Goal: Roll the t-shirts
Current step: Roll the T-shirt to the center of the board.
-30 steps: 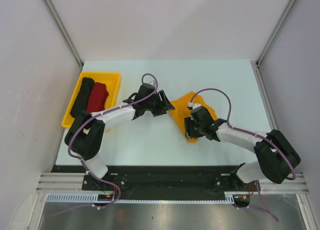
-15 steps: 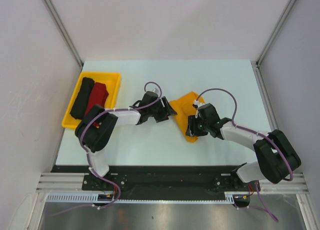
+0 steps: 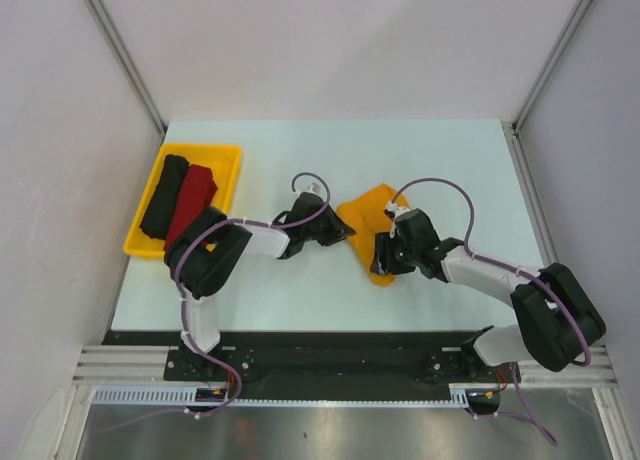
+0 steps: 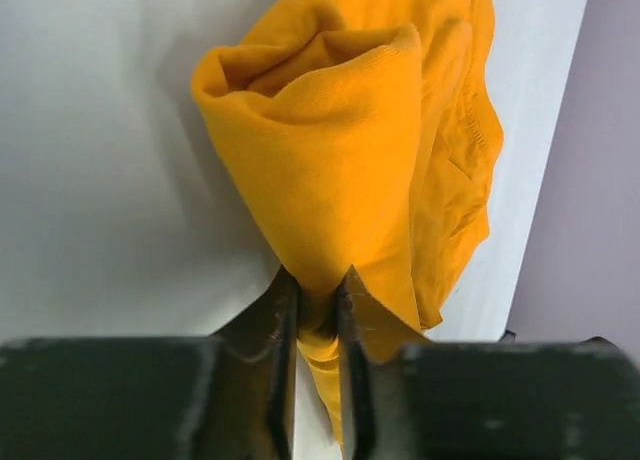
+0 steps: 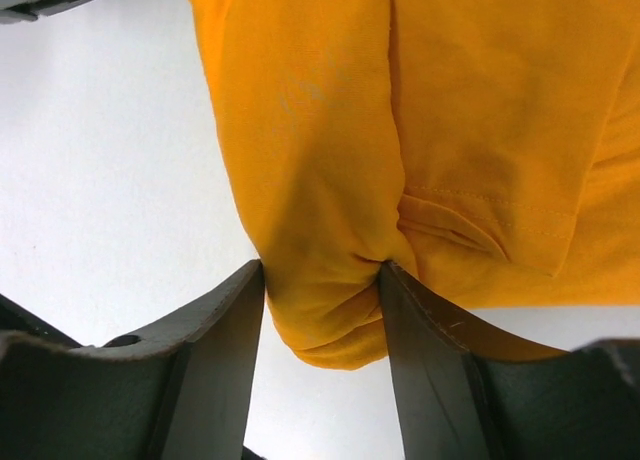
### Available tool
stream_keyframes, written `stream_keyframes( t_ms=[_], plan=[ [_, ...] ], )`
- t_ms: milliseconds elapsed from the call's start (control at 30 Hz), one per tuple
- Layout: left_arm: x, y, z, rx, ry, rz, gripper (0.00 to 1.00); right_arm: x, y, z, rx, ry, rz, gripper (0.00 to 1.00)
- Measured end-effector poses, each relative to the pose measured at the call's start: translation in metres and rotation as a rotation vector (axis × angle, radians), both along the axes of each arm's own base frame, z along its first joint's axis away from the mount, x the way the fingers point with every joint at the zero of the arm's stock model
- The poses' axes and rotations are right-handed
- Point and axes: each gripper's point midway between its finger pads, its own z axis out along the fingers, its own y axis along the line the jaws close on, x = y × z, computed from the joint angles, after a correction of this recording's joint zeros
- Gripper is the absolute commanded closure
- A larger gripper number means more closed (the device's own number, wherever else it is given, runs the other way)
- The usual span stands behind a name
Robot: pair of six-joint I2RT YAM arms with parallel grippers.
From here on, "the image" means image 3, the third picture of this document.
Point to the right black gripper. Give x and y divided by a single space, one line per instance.
382 261

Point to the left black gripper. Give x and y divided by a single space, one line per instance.
337 229

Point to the orange t shirt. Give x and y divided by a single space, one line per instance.
365 215

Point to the yellow plastic tray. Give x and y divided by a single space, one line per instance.
225 163

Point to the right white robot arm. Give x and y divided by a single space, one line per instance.
556 322

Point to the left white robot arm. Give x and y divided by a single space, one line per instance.
203 257

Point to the red rolled t shirt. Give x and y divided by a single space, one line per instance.
195 194

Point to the black rolled t shirt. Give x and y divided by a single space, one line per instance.
158 215

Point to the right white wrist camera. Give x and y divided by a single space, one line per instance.
393 210

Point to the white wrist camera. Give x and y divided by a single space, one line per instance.
313 188
393 210

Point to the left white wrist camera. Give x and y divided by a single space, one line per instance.
313 188

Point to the white slotted cable duct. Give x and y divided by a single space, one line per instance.
204 397

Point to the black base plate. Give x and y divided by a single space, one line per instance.
329 366

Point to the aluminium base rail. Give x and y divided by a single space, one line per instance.
145 365

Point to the right aluminium frame post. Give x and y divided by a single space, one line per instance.
557 53

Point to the aluminium frame post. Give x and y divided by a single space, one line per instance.
557 53
114 40

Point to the left aluminium frame post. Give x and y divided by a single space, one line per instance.
114 40

